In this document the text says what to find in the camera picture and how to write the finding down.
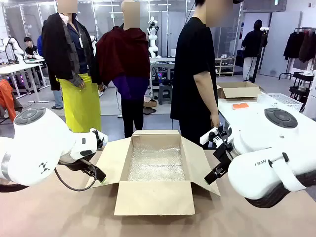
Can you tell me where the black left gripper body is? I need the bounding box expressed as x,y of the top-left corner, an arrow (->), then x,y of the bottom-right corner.
58,157 -> 92,174

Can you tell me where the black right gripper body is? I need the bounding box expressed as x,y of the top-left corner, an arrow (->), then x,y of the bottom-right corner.
213,140 -> 234,171

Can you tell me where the open cardboard shipping box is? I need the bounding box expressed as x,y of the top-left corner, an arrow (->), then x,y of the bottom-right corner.
85,130 -> 221,217

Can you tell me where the person's left hand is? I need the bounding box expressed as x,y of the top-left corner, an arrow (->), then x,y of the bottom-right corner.
209,113 -> 221,128

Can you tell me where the white side table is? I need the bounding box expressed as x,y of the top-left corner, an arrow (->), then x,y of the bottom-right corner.
217,85 -> 316,134

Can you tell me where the clear bubble wrap sheet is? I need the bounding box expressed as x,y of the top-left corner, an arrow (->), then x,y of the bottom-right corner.
127,145 -> 186,182

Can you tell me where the black corrugated right arm sleeve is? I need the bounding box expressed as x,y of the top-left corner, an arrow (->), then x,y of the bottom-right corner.
245,172 -> 316,209

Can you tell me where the small open cardboard box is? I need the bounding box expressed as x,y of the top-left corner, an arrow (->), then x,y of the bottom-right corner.
216,81 -> 262,100

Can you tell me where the mannequin with yellow skirt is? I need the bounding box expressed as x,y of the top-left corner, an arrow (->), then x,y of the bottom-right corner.
41,0 -> 104,134

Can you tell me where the white plastic mesh basket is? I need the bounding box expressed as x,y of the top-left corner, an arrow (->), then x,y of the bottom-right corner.
256,93 -> 304,113

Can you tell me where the grey plastic stool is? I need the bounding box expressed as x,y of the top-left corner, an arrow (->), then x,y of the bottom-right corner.
158,83 -> 173,105

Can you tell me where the white shoe shelf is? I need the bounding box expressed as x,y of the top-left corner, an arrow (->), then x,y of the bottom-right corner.
214,56 -> 237,77

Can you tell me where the cardboard box on floor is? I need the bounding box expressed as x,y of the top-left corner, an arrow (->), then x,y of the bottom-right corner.
144,97 -> 158,108

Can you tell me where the orange jacket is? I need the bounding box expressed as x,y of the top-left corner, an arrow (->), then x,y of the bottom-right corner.
0,79 -> 17,123

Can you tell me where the person in black t-shirt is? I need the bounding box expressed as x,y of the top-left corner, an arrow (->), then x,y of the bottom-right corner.
170,0 -> 244,149

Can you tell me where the black utility cart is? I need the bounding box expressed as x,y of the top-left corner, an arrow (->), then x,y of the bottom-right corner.
288,71 -> 316,106

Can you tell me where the white office desk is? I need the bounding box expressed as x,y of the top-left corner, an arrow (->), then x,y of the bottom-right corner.
0,58 -> 46,102

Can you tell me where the standing person in black coat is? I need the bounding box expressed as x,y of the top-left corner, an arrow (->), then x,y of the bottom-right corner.
241,19 -> 269,82

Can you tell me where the mannequin with maroon hoodie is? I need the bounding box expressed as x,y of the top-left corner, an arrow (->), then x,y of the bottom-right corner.
95,0 -> 151,139

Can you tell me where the seated person in black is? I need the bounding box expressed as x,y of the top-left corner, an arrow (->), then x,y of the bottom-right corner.
23,36 -> 44,60

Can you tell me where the clothing rack with dark clothes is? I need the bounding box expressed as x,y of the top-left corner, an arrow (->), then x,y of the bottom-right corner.
278,27 -> 316,81

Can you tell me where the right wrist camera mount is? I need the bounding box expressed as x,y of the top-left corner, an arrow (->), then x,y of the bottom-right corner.
199,127 -> 229,149

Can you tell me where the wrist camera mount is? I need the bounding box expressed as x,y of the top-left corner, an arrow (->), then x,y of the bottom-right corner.
92,128 -> 109,150
199,127 -> 229,149

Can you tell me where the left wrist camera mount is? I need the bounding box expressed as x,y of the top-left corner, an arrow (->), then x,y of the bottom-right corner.
92,128 -> 109,150

